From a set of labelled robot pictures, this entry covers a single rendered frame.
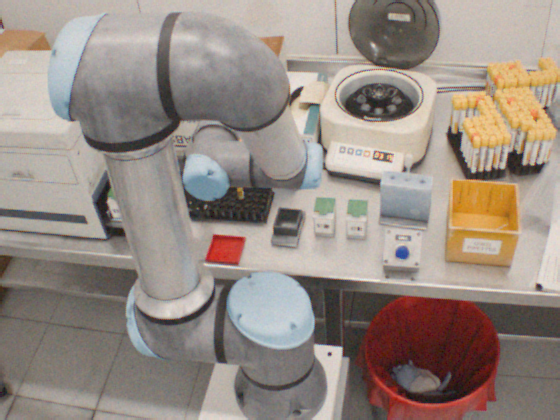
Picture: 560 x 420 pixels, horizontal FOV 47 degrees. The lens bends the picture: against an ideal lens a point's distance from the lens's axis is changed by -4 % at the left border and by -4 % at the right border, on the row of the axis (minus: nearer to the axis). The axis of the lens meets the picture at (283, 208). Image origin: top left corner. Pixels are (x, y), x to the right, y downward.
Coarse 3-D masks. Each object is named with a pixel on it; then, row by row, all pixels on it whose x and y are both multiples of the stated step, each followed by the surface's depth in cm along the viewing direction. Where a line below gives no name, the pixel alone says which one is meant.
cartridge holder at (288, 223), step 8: (280, 208) 136; (288, 208) 136; (280, 216) 137; (288, 216) 137; (296, 216) 137; (304, 216) 137; (280, 224) 136; (288, 224) 136; (296, 224) 133; (280, 232) 134; (288, 232) 133; (296, 232) 133; (272, 240) 133; (280, 240) 133; (288, 240) 133; (296, 240) 133
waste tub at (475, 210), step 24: (456, 192) 131; (480, 192) 130; (504, 192) 129; (456, 216) 134; (480, 216) 134; (504, 216) 133; (456, 240) 123; (480, 240) 121; (504, 240) 120; (480, 264) 126; (504, 264) 125
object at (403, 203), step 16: (384, 176) 131; (400, 176) 131; (416, 176) 130; (384, 192) 131; (400, 192) 130; (416, 192) 129; (384, 208) 134; (400, 208) 133; (416, 208) 132; (400, 224) 134; (416, 224) 134
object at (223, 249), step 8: (216, 240) 136; (224, 240) 136; (232, 240) 136; (240, 240) 136; (208, 248) 134; (216, 248) 135; (224, 248) 134; (232, 248) 134; (240, 248) 133; (208, 256) 133; (216, 256) 133; (224, 256) 133; (232, 256) 133; (240, 256) 132
